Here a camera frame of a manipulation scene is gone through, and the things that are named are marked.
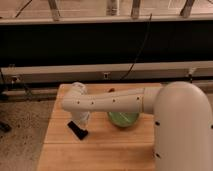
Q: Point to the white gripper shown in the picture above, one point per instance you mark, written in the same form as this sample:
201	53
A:
81	119

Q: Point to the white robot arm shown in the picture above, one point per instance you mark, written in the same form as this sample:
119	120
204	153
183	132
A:
183	120

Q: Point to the green bowl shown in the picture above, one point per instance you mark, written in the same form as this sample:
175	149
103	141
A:
122	119

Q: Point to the grey metal rail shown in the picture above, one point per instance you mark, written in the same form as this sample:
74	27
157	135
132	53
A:
108	72

